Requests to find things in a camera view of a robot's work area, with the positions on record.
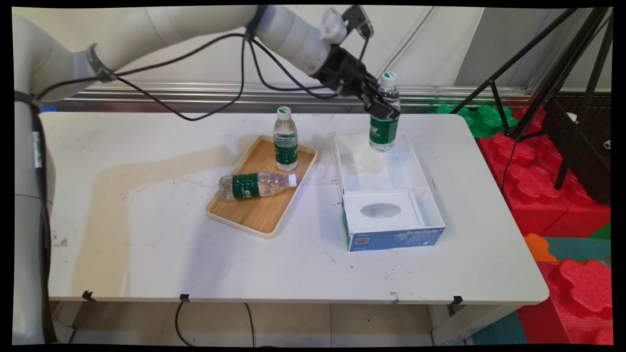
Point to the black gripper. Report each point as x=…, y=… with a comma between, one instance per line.
x=345, y=71

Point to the green label water bottle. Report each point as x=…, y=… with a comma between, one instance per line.
x=383, y=134
x=247, y=186
x=286, y=146

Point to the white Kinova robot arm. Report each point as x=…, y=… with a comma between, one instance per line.
x=195, y=22

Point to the green foam block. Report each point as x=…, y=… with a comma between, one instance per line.
x=484, y=120

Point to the white open box blue front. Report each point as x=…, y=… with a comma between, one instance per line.
x=391, y=239

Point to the wooden tray with cream rim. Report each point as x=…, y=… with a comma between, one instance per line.
x=259, y=210

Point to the large red foam block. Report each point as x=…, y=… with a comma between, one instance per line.
x=528, y=186

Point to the black tripod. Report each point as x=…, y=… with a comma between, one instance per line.
x=562, y=63

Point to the black bag on tripod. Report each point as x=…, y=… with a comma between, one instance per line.
x=587, y=156

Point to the black tape clip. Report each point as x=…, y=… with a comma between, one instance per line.
x=88, y=295
x=458, y=299
x=184, y=297

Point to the orange foam piece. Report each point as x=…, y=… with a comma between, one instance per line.
x=538, y=248

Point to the white table leg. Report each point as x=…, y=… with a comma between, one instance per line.
x=469, y=325

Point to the blue foam block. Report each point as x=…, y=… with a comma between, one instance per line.
x=49, y=109

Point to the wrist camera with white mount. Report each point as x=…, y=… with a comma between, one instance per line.
x=357, y=19

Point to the aluminium rail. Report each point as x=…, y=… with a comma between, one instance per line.
x=220, y=95

